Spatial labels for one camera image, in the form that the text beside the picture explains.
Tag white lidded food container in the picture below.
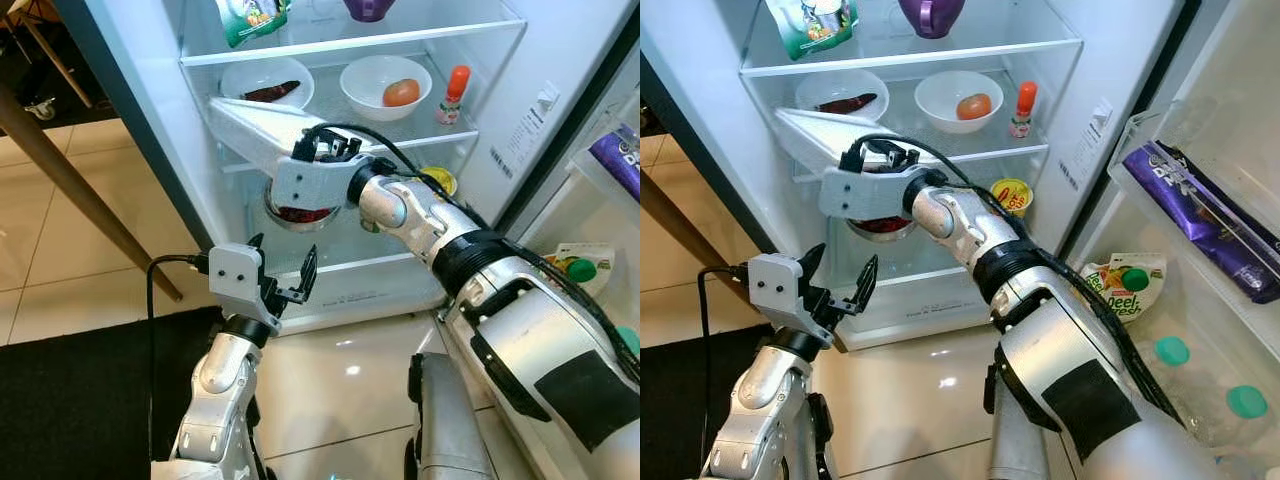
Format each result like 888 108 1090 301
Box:
207 96 336 173
775 107 891 183

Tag glass fridge shelf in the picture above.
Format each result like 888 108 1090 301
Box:
740 18 1084 79
215 95 479 173
180 15 527 69
775 100 1051 183

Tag grey two-door fridge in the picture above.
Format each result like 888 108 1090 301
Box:
55 0 641 336
640 0 1201 351

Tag steel bowl red contents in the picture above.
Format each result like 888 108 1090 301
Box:
262 175 341 234
845 190 919 244

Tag dark red chili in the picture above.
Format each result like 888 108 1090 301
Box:
243 81 301 104
815 93 879 115

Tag white crisper drawer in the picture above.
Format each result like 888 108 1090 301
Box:
270 250 448 336
850 262 1001 351

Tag deep white bowl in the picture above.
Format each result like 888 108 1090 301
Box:
913 70 1005 135
340 55 434 122

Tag shallow white bowl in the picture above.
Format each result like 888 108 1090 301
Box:
795 68 890 123
220 57 315 111

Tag yellow cup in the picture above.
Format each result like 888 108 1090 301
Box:
990 178 1035 220
420 166 459 199

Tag sauce bottle orange cap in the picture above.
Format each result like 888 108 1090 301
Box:
1007 80 1039 140
435 65 472 126

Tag green printed pouch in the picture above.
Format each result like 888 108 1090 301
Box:
214 0 292 49
765 0 859 61

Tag purple plastic jug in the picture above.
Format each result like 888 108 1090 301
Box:
343 0 397 24
897 0 967 40

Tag black floor rug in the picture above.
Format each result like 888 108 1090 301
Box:
640 322 771 480
0 305 226 480

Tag silver right robot leg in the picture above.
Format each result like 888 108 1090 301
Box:
983 355 1056 480
405 352 498 480

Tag purple chocolate pack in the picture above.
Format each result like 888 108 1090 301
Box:
588 122 641 201
1122 140 1280 304

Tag juice pouch green cap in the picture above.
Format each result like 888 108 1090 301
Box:
1080 253 1168 323
545 243 618 301

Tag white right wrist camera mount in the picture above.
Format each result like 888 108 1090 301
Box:
819 165 926 222
271 154 367 212

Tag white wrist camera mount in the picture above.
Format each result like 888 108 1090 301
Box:
747 253 813 331
271 154 367 212
208 243 267 323
819 165 926 222

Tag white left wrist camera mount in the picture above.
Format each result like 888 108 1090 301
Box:
208 243 267 323
747 253 813 331

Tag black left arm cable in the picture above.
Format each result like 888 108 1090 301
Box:
697 263 753 471
147 253 213 461

